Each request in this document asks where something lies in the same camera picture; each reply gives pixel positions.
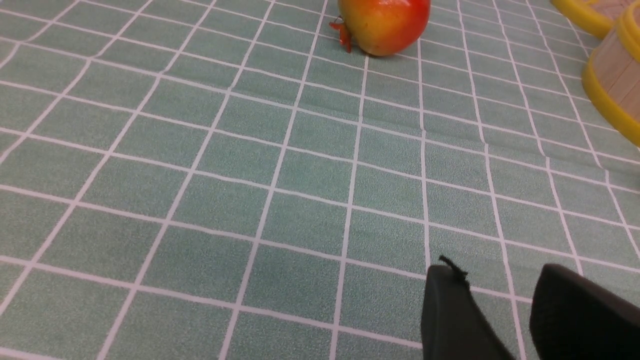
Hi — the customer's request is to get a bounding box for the bamboo steamer tray yellow rim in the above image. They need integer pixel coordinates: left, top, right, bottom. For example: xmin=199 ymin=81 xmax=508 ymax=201
xmin=582 ymin=1 xmax=640 ymax=147

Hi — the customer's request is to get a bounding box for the green checkered tablecloth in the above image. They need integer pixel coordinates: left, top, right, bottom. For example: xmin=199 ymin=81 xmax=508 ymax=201
xmin=0 ymin=0 xmax=639 ymax=360

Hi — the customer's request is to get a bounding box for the woven bamboo steamer lid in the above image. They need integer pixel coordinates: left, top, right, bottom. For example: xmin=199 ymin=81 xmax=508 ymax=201
xmin=550 ymin=0 xmax=634 ymax=40

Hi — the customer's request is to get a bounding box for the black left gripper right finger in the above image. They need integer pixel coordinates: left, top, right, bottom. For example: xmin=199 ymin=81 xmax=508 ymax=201
xmin=529 ymin=263 xmax=640 ymax=360

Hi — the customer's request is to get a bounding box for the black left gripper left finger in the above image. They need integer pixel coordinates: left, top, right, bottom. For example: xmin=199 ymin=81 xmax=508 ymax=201
xmin=421 ymin=256 xmax=514 ymax=360

